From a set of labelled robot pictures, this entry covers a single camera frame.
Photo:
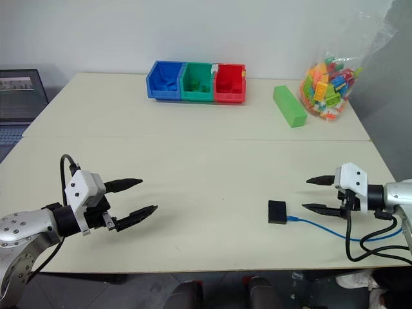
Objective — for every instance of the clear bag of colourful bricks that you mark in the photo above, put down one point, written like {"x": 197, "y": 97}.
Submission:
{"x": 325, "y": 90}

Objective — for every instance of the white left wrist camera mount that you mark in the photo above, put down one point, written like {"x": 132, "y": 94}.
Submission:
{"x": 78, "y": 185}

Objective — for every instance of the blue plastic storage bin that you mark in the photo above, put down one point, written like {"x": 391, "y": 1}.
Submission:
{"x": 161, "y": 82}

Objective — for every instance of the grey laptop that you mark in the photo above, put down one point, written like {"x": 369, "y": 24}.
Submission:
{"x": 19, "y": 96}

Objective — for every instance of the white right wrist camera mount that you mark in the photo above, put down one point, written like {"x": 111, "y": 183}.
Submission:
{"x": 352, "y": 177}

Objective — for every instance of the small black box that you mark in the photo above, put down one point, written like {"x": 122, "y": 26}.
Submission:
{"x": 277, "y": 210}

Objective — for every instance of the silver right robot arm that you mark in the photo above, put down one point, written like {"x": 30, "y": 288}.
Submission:
{"x": 396, "y": 196}

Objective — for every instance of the green bricks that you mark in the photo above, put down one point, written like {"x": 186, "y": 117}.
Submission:
{"x": 198, "y": 85}

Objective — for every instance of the blue bricks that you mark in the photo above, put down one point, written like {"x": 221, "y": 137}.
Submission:
{"x": 170, "y": 85}

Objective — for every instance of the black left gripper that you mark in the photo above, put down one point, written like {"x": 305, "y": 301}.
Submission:
{"x": 98, "y": 215}

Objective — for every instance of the white shoe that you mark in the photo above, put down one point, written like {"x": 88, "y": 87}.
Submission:
{"x": 357, "y": 279}

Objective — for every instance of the red plastic storage bin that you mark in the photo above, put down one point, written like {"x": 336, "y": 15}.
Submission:
{"x": 228, "y": 88}

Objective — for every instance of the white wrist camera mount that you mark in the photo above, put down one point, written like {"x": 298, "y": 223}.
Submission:
{"x": 352, "y": 177}
{"x": 78, "y": 185}

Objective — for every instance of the green plastic storage bin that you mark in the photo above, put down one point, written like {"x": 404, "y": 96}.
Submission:
{"x": 196, "y": 87}

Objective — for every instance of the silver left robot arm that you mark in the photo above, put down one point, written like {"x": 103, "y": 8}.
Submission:
{"x": 19, "y": 231}

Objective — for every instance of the dark rounded shape under table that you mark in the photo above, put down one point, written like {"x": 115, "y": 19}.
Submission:
{"x": 262, "y": 293}
{"x": 188, "y": 294}

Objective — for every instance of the white tag on bin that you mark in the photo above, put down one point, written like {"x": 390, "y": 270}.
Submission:
{"x": 214, "y": 69}

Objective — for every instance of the long green block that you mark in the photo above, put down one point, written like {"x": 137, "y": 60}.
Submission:
{"x": 288, "y": 104}

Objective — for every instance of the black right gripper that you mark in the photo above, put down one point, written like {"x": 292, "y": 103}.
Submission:
{"x": 349, "y": 199}

